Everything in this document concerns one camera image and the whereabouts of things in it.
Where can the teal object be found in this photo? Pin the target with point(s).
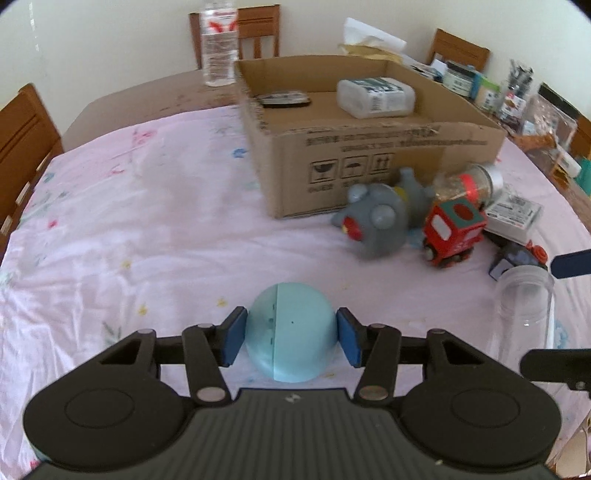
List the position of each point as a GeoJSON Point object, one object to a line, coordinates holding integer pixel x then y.
{"type": "Point", "coordinates": [585, 171]}

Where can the cardboard box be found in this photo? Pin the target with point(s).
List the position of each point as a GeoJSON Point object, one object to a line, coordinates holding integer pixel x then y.
{"type": "Point", "coordinates": [369, 152]}

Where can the clear water bottle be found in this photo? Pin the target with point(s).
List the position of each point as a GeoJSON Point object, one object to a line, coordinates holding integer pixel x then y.
{"type": "Point", "coordinates": [218, 50]}

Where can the white labelled packet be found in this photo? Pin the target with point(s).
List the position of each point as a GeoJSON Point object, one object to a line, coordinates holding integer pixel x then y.
{"type": "Point", "coordinates": [567, 161]}

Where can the pink floral tablecloth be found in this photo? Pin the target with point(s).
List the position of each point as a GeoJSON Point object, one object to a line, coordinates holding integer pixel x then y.
{"type": "Point", "coordinates": [138, 230]}

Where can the white papers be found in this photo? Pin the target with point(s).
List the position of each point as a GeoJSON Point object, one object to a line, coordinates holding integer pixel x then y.
{"type": "Point", "coordinates": [427, 68]}

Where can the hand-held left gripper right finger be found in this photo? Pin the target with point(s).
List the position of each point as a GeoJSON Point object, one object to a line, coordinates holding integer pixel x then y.
{"type": "Point", "coordinates": [349, 338]}

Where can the green lidded jar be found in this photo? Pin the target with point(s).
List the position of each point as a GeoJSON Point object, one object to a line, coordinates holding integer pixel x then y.
{"type": "Point", "coordinates": [485, 92]}

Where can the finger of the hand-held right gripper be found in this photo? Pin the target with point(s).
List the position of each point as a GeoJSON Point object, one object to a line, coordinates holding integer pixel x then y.
{"type": "Point", "coordinates": [572, 265]}
{"type": "Point", "coordinates": [554, 365]}

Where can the light blue plastic ball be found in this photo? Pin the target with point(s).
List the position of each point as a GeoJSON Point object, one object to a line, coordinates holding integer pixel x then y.
{"type": "Point", "coordinates": [291, 332]}

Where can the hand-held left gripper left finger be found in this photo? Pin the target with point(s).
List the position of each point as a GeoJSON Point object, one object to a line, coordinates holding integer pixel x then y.
{"type": "Point", "coordinates": [233, 336]}

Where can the white labelled box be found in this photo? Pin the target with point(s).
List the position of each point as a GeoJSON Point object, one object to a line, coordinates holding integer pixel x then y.
{"type": "Point", "coordinates": [512, 210]}

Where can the gold tissue box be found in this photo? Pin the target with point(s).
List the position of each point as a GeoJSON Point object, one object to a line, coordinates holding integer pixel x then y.
{"type": "Point", "coordinates": [367, 50]}

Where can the white plastic bottle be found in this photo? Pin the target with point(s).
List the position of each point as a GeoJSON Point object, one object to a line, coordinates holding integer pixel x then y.
{"type": "Point", "coordinates": [376, 97]}

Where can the bundle of pens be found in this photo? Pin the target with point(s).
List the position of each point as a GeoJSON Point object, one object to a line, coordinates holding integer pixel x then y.
{"type": "Point", "coordinates": [519, 78]}

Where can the black toy train car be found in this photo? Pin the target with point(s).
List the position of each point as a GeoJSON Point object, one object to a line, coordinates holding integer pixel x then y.
{"type": "Point", "coordinates": [513, 256]}

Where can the large black lidded clear jar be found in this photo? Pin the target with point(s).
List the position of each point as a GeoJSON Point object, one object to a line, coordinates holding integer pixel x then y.
{"type": "Point", "coordinates": [549, 120]}

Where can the grey toy figure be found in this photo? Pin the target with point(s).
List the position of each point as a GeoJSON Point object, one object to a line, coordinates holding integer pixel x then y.
{"type": "Point", "coordinates": [378, 221]}

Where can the red toy train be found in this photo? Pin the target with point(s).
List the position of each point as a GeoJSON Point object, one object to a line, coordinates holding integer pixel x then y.
{"type": "Point", "coordinates": [450, 228]}

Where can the dark lidded glass jar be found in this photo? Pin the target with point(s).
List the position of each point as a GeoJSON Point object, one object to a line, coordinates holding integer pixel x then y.
{"type": "Point", "coordinates": [458, 78]}

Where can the silver capped spice jar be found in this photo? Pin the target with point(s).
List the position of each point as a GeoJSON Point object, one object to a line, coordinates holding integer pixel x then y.
{"type": "Point", "coordinates": [480, 182]}

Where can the wooden chair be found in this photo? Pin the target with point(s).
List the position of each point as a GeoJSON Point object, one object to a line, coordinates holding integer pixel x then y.
{"type": "Point", "coordinates": [23, 134]}
{"type": "Point", "coordinates": [582, 136]}
{"type": "Point", "coordinates": [455, 48]}
{"type": "Point", "coordinates": [259, 26]}

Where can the black oval tin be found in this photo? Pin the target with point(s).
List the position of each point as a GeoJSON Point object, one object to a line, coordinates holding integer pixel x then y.
{"type": "Point", "coordinates": [284, 99]}

